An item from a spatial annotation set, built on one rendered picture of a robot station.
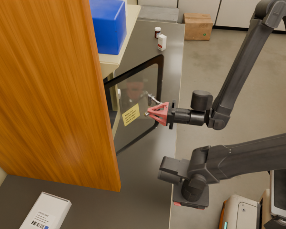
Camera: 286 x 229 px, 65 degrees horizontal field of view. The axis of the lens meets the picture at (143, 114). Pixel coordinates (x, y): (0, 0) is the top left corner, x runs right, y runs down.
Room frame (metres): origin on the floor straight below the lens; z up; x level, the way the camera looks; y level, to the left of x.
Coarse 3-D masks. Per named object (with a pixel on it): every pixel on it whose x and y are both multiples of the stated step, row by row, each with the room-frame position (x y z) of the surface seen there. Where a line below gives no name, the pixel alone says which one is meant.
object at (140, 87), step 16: (144, 64) 0.59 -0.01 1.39; (160, 64) 0.64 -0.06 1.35; (112, 80) 0.51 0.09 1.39; (128, 80) 0.55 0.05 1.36; (144, 80) 0.60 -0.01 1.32; (160, 80) 0.65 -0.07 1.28; (112, 96) 0.51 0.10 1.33; (128, 96) 0.55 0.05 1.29; (144, 96) 0.60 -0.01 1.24; (160, 96) 0.65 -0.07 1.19; (112, 112) 0.50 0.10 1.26; (144, 112) 0.60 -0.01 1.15; (112, 128) 0.49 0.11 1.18; (128, 128) 0.54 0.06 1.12; (144, 128) 0.60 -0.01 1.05; (128, 144) 0.54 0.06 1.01
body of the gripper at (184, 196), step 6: (174, 186) 0.27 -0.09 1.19; (180, 186) 0.27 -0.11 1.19; (174, 192) 0.26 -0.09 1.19; (180, 192) 0.26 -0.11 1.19; (186, 192) 0.24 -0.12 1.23; (204, 192) 0.26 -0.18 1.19; (174, 198) 0.24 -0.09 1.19; (180, 198) 0.24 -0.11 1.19; (186, 198) 0.23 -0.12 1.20; (192, 198) 0.23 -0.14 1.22; (198, 198) 0.23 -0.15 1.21; (204, 198) 0.24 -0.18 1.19; (198, 204) 0.22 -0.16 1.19; (204, 204) 0.22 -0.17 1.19
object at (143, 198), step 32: (160, 32) 1.61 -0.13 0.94; (128, 64) 1.21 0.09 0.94; (160, 128) 0.68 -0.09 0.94; (128, 160) 0.50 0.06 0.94; (160, 160) 0.50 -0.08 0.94; (0, 192) 0.36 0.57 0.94; (32, 192) 0.36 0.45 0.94; (64, 192) 0.36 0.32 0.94; (96, 192) 0.36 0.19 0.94; (128, 192) 0.36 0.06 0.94; (160, 192) 0.36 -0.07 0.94; (0, 224) 0.24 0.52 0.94; (64, 224) 0.24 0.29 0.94; (96, 224) 0.24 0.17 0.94; (128, 224) 0.24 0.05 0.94; (160, 224) 0.24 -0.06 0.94
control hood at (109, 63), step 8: (128, 8) 0.72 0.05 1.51; (136, 8) 0.72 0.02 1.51; (128, 16) 0.67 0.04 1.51; (136, 16) 0.67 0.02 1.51; (128, 24) 0.62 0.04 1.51; (128, 32) 0.57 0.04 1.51; (128, 40) 0.54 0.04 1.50; (104, 56) 0.46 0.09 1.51; (112, 56) 0.46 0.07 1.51; (120, 56) 0.46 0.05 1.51; (104, 64) 0.44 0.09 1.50; (112, 64) 0.43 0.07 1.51; (104, 72) 0.44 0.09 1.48
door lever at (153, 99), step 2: (154, 96) 0.63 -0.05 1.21; (152, 98) 0.62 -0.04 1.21; (154, 98) 0.62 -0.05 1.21; (152, 100) 0.62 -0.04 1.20; (154, 100) 0.61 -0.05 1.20; (156, 100) 0.61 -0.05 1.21; (156, 102) 0.60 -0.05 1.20; (158, 102) 0.60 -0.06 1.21; (160, 102) 0.60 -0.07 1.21; (158, 104) 0.59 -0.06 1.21; (160, 104) 0.59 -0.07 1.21; (154, 110) 0.56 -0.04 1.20; (156, 110) 0.57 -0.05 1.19; (146, 112) 0.55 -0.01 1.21; (148, 112) 0.55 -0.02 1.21; (144, 114) 0.54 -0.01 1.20; (146, 114) 0.54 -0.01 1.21; (148, 114) 0.54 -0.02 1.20; (146, 116) 0.54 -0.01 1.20
